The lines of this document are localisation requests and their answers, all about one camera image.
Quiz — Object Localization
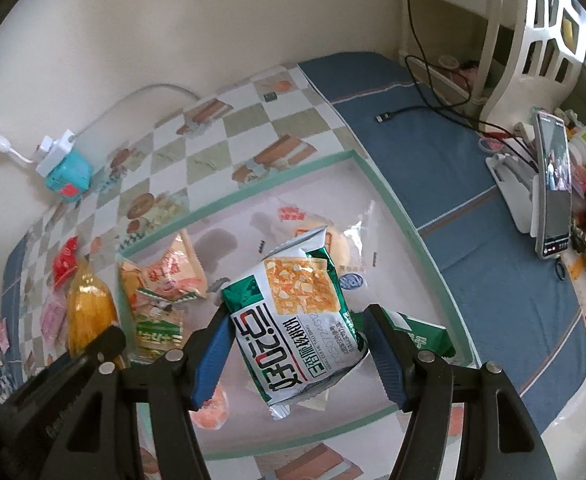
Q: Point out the long black cable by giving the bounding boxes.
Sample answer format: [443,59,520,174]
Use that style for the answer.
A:
[395,0,539,171]

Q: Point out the white phone stand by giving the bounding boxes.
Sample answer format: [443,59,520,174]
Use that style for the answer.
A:
[486,152,541,235]

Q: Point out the green white snack packet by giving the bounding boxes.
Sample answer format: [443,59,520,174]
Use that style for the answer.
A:
[353,309,456,361]

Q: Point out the large pink snack packet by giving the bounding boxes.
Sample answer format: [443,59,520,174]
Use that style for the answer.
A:
[40,290,71,361]

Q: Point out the red flower-print snack packet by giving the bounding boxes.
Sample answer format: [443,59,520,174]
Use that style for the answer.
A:
[52,237,81,288]

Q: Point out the snack packets in tray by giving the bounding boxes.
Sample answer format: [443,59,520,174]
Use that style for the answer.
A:
[140,230,209,303]

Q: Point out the green white cracker packet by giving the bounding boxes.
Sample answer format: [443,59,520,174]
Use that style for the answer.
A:
[221,226,370,421]

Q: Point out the teal toy box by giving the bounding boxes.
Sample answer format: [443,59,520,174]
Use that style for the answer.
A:
[45,149,94,203]

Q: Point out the beige jelly cup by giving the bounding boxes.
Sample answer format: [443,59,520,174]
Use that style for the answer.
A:
[193,382,231,431]

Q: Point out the white plug with cord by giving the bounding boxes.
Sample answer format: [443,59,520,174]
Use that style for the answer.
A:
[0,127,38,166]

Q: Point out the yellow snack packet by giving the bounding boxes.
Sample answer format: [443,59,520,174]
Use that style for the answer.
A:
[67,257,121,361]

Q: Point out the white power cable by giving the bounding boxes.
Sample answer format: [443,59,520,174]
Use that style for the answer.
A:
[73,85,201,141]

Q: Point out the smartphone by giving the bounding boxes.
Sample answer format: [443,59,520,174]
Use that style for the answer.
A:
[534,111,573,260]

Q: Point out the blue white crumpled wrapper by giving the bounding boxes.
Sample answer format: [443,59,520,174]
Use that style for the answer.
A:
[0,351,24,402]

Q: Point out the black charging cable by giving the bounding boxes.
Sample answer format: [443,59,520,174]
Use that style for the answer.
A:
[375,104,479,127]

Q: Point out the clear bun packet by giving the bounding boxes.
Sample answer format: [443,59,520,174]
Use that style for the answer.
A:
[258,202,391,306]

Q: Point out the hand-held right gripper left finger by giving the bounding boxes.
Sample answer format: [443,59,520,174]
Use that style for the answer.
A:
[53,309,236,480]

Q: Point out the white orange-print snack packet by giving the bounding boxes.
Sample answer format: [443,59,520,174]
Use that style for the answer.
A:
[118,259,146,331]

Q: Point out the green cartoon bun packet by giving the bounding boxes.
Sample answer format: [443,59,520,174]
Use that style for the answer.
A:
[133,290,189,363]

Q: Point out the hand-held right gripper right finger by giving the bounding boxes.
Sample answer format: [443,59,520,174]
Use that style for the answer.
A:
[362,304,558,480]

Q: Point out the green-rimmed tray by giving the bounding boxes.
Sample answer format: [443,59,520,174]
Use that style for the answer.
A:
[118,150,474,461]

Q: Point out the white plastic chair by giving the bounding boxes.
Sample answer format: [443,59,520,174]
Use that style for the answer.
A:
[478,0,586,131]

